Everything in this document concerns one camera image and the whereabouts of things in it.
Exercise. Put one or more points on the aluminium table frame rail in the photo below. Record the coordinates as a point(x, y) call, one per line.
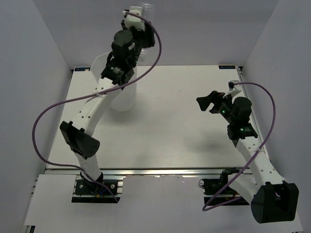
point(166, 132)

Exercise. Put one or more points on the white octagonal plastic bin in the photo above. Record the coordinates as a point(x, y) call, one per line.
point(126, 100)

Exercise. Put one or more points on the blue table sticker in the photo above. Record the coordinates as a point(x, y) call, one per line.
point(226, 67)
point(80, 69)

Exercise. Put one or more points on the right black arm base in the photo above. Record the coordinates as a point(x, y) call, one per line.
point(212, 186)

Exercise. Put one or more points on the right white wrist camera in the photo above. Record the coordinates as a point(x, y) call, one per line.
point(234, 88)

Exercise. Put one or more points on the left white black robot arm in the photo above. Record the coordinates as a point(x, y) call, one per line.
point(115, 73)

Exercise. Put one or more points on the left blue table sticker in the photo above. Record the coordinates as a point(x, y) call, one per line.
point(80, 69)

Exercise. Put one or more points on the right blue table sticker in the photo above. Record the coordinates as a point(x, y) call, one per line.
point(226, 67)

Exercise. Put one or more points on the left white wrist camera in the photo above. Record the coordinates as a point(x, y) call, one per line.
point(132, 21)

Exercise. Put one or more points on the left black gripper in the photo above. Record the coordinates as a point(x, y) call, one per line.
point(148, 40)

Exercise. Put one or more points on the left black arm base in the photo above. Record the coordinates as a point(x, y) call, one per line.
point(83, 192)

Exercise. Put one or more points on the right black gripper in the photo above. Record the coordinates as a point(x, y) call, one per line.
point(214, 97)

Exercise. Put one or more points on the clear crushed bottle no label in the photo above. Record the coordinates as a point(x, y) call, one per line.
point(148, 13)

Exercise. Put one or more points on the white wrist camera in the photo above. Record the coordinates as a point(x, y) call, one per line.
point(132, 21)
point(234, 88)

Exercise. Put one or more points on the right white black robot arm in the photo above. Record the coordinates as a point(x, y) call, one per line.
point(271, 198)

